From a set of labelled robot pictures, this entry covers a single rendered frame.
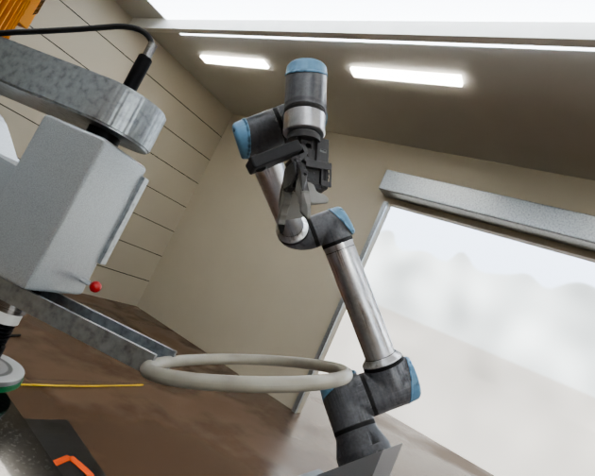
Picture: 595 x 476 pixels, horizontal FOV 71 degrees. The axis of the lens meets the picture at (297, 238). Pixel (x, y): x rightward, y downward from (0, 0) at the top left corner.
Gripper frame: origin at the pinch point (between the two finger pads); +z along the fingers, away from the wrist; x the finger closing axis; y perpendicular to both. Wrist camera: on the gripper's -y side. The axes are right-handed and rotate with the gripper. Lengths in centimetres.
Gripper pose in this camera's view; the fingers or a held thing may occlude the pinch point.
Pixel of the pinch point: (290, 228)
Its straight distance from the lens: 84.3
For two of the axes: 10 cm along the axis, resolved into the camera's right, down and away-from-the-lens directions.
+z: -0.4, 9.8, -2.0
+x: -3.7, 1.7, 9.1
